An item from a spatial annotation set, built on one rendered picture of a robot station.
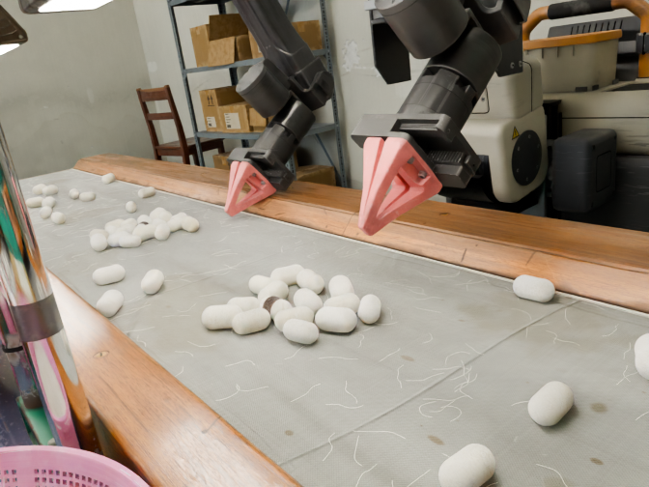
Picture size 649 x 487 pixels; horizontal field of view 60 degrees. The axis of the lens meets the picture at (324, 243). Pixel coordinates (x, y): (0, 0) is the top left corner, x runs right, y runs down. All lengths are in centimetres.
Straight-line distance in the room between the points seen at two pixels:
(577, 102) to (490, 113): 26
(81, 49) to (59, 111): 58
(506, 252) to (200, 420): 33
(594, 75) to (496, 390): 105
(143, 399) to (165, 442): 5
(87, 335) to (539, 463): 35
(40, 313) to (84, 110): 521
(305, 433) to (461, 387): 11
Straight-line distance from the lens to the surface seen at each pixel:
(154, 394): 39
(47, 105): 545
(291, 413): 38
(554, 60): 137
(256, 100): 85
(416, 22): 49
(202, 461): 32
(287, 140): 86
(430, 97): 49
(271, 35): 91
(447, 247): 59
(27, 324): 35
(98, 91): 558
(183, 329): 53
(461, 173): 48
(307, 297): 49
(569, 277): 52
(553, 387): 36
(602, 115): 129
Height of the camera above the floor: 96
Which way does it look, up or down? 18 degrees down
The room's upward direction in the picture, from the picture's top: 8 degrees counter-clockwise
